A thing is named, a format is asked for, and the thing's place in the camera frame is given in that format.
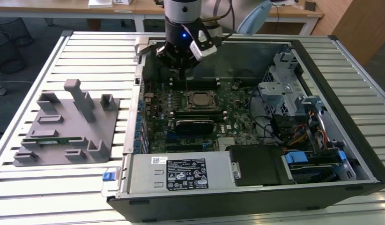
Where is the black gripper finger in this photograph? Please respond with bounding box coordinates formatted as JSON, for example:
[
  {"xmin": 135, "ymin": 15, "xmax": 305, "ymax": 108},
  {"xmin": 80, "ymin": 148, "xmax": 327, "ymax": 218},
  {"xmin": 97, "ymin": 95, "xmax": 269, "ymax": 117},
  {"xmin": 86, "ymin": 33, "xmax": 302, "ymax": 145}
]
[
  {"xmin": 154, "ymin": 45, "xmax": 183, "ymax": 81},
  {"xmin": 182, "ymin": 50, "xmax": 199, "ymax": 81}
]

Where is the silver CPU green edge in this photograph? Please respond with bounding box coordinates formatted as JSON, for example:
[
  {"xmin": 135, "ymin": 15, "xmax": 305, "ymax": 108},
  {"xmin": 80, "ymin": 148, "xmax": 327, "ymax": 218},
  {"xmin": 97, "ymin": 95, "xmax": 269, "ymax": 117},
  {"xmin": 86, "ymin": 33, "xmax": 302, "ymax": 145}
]
[{"xmin": 191, "ymin": 92, "xmax": 214, "ymax": 106}]

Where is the metal socket cover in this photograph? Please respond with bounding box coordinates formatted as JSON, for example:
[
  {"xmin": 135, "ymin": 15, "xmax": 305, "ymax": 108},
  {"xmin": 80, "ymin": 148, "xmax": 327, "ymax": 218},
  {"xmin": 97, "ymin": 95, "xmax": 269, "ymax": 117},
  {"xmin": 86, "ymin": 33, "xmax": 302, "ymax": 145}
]
[{"xmin": 185, "ymin": 90, "xmax": 221, "ymax": 111}]

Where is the CPU socket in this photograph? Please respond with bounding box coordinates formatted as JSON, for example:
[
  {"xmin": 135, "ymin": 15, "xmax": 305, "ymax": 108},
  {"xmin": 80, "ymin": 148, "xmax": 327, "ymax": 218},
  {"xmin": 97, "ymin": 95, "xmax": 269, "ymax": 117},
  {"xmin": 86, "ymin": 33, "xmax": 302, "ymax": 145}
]
[{"xmin": 183, "ymin": 90, "xmax": 222, "ymax": 113}]

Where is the black RAM slot bank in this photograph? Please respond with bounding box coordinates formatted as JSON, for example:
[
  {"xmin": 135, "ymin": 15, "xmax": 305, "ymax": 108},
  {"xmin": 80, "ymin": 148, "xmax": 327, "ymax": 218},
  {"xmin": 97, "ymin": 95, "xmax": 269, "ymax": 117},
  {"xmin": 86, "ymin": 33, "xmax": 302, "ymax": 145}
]
[
  {"xmin": 167, "ymin": 76, "xmax": 219, "ymax": 91},
  {"xmin": 171, "ymin": 109, "xmax": 227, "ymax": 121}
]

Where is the white cardboard box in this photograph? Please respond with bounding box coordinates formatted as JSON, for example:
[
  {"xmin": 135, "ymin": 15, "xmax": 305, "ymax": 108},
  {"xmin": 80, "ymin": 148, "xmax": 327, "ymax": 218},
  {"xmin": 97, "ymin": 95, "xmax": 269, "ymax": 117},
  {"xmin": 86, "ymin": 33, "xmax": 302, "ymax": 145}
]
[{"xmin": 88, "ymin": 0, "xmax": 113, "ymax": 9}]

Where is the black graphics card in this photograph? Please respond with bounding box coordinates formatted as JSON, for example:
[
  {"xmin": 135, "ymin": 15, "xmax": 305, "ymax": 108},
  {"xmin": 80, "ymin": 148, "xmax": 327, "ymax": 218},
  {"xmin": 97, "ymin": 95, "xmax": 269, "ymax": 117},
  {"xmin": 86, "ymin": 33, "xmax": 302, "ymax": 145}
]
[{"xmin": 174, "ymin": 119, "xmax": 215, "ymax": 136}]

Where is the green motherboard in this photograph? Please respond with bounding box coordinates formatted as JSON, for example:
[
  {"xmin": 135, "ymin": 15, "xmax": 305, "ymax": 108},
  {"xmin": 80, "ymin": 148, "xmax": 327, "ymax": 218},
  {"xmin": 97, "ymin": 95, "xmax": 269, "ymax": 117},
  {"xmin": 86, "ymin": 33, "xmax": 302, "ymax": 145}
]
[{"xmin": 141, "ymin": 81, "xmax": 274, "ymax": 154}]

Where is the silver metal drive cage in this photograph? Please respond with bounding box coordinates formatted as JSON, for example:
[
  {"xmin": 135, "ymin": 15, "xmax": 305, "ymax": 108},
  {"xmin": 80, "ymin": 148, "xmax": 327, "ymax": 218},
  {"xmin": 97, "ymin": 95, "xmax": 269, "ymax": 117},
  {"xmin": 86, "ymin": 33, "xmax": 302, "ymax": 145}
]
[{"xmin": 257, "ymin": 52, "xmax": 305, "ymax": 118}]

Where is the silver finned heatsink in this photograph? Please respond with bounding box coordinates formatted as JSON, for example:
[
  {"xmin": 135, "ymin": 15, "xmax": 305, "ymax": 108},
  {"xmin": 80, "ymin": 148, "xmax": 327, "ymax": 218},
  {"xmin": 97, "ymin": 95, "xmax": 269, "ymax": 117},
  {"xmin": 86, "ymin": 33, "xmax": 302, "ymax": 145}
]
[{"xmin": 217, "ymin": 137, "xmax": 235, "ymax": 150}]

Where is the grey plastic parts rack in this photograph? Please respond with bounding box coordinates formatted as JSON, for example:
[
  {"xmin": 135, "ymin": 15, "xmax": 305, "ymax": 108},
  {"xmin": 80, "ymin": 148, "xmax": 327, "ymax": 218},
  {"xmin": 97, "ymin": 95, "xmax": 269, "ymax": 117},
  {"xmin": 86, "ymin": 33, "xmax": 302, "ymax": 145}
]
[{"xmin": 12, "ymin": 79, "xmax": 121, "ymax": 167}]

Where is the green RAM stick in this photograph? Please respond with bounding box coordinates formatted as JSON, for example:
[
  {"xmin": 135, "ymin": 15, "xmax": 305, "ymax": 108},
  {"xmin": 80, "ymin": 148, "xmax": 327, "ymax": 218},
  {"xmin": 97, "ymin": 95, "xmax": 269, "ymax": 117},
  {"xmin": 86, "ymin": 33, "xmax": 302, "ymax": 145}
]
[{"xmin": 22, "ymin": 137, "xmax": 82, "ymax": 144}]

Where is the grey power supply unit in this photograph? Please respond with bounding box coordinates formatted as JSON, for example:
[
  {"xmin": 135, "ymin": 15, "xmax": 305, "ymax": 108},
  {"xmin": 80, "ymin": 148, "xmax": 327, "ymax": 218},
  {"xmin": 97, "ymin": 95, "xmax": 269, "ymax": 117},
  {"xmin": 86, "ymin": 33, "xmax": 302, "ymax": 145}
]
[{"xmin": 117, "ymin": 151, "xmax": 243, "ymax": 195}]

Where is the blue disk carrier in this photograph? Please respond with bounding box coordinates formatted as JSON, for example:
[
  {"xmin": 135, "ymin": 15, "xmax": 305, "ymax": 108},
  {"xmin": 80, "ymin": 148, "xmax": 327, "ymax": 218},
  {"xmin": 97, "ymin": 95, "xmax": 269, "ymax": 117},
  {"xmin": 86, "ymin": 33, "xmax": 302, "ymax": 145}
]
[{"xmin": 283, "ymin": 150, "xmax": 347, "ymax": 183}]

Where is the wooden cabinet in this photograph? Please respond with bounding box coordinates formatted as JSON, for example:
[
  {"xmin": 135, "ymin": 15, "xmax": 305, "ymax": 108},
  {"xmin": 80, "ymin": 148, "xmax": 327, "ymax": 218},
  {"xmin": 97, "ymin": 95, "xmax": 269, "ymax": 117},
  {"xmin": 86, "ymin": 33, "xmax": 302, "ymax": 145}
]
[{"xmin": 310, "ymin": 0, "xmax": 385, "ymax": 68}]

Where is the black PC case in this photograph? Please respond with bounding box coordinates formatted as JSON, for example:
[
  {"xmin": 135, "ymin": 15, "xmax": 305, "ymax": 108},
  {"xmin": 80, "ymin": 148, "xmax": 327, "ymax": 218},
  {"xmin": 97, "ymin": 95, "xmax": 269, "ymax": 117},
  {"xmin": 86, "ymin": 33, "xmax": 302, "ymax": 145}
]
[{"xmin": 100, "ymin": 35, "xmax": 385, "ymax": 223}]

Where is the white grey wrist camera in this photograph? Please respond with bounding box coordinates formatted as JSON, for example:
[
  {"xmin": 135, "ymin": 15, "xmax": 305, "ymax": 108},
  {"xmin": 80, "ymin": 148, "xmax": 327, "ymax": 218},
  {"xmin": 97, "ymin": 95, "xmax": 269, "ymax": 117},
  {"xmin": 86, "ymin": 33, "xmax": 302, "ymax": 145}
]
[{"xmin": 189, "ymin": 30, "xmax": 218, "ymax": 62}]

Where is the black camera cable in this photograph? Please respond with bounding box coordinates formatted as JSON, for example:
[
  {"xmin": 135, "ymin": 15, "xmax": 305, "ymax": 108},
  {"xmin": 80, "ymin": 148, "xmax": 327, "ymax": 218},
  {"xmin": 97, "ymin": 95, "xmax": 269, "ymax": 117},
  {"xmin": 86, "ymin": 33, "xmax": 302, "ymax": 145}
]
[{"xmin": 222, "ymin": 0, "xmax": 235, "ymax": 40}]

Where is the black power cable bundle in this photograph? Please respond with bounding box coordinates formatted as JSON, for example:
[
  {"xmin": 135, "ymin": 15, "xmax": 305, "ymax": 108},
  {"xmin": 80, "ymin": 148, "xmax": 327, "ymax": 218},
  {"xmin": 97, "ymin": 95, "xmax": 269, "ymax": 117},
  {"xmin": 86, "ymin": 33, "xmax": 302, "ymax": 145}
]
[{"xmin": 251, "ymin": 89, "xmax": 295, "ymax": 145}]

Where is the wooden desk white frame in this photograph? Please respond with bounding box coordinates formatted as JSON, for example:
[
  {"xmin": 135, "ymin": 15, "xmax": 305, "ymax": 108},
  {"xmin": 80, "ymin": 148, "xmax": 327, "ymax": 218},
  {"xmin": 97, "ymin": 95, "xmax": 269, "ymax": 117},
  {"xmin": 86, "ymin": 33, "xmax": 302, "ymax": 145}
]
[
  {"xmin": 131, "ymin": 0, "xmax": 325, "ymax": 36},
  {"xmin": 0, "ymin": 0, "xmax": 137, "ymax": 32}
]

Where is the orange yellow wire bundle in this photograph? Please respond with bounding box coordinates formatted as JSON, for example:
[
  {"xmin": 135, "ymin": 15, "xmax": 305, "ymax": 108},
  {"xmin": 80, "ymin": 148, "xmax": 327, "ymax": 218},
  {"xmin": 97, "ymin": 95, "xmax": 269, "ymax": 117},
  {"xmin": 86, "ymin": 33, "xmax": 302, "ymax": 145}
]
[{"xmin": 283, "ymin": 124, "xmax": 330, "ymax": 150}]

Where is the black wire mesh bin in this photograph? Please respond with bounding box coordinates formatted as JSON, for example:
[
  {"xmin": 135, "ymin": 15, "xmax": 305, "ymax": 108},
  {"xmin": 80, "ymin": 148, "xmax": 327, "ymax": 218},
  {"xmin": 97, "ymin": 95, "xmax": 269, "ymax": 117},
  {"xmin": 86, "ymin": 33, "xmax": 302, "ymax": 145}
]
[
  {"xmin": 0, "ymin": 31, "xmax": 28, "ymax": 75},
  {"xmin": 0, "ymin": 17, "xmax": 33, "ymax": 46}
]

